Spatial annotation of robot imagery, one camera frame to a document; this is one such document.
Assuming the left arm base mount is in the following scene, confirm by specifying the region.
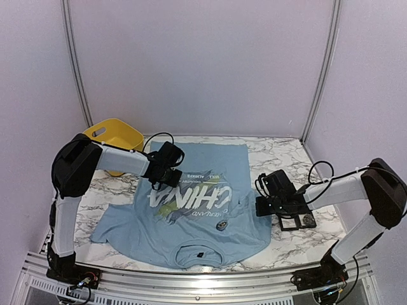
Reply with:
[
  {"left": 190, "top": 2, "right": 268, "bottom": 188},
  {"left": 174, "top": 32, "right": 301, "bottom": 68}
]
[{"left": 46, "top": 265, "right": 102, "bottom": 289}]

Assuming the portrait brooch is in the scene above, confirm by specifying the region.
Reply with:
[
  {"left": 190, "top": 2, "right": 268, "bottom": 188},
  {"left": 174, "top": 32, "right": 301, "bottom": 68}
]
[{"left": 216, "top": 220, "right": 228, "bottom": 231}]

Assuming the yellow plastic basket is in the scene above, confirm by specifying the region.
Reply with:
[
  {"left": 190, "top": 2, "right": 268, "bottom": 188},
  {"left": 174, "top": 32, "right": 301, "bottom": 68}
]
[{"left": 77, "top": 118, "right": 149, "bottom": 177}]

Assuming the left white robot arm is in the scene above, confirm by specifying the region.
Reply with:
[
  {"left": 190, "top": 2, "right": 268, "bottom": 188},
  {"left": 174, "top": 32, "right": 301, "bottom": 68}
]
[{"left": 47, "top": 133, "right": 185, "bottom": 283}]

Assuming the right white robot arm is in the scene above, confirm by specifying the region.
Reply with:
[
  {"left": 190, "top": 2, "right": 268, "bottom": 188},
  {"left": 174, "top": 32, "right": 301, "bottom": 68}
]
[{"left": 254, "top": 158, "right": 406, "bottom": 285}]

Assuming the front aluminium rail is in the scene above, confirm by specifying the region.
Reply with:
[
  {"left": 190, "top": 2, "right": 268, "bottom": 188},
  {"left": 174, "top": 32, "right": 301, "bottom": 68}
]
[{"left": 18, "top": 252, "right": 376, "bottom": 305}]

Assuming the left aluminium frame post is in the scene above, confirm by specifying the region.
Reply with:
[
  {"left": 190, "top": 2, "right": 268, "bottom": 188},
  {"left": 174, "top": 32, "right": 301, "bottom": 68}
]
[{"left": 60, "top": 0, "right": 93, "bottom": 128}]

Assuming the left black brooch display box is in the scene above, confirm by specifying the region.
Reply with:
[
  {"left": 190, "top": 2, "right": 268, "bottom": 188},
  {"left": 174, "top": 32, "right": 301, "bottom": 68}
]
[{"left": 278, "top": 215, "right": 300, "bottom": 231}]

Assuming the aluminium frame post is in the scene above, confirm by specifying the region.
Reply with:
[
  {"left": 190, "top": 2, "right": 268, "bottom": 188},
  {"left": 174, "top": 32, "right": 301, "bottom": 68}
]
[
  {"left": 60, "top": 0, "right": 93, "bottom": 128},
  {"left": 300, "top": 0, "right": 343, "bottom": 146}
]

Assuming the light blue printed t-shirt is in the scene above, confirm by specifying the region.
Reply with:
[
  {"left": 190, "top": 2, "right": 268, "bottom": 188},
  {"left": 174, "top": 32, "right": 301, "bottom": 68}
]
[{"left": 90, "top": 143, "right": 272, "bottom": 269}]

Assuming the right aluminium frame post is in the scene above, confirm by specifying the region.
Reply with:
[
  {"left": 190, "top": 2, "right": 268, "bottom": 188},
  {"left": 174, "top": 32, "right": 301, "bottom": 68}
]
[{"left": 300, "top": 0, "right": 343, "bottom": 146}]

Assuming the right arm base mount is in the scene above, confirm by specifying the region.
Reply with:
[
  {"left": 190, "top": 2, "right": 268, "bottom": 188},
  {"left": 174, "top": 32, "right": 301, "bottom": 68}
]
[{"left": 290, "top": 266, "right": 348, "bottom": 291}]

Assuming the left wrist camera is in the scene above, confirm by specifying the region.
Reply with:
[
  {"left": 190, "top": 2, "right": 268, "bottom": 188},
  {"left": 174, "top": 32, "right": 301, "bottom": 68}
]
[{"left": 155, "top": 141, "right": 185, "bottom": 168}]

